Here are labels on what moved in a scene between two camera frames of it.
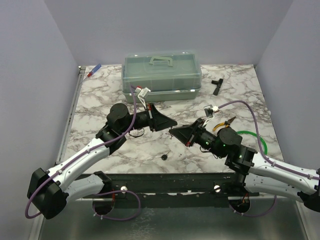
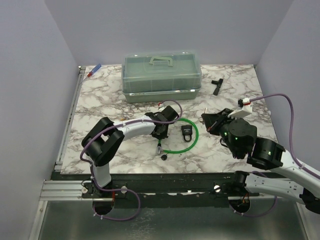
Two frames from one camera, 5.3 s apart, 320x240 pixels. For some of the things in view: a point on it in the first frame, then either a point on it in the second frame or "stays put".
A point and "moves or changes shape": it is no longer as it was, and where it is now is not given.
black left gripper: (157, 120) → (163, 135)
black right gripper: (186, 134) → (212, 121)
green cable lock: (250, 132) moves or changes shape
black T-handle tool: (218, 83) stays put
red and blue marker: (95, 69) stays put
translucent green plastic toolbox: (172, 76) stays put
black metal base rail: (171, 190) stays put
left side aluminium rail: (81, 70) stays put
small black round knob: (164, 157) stays put
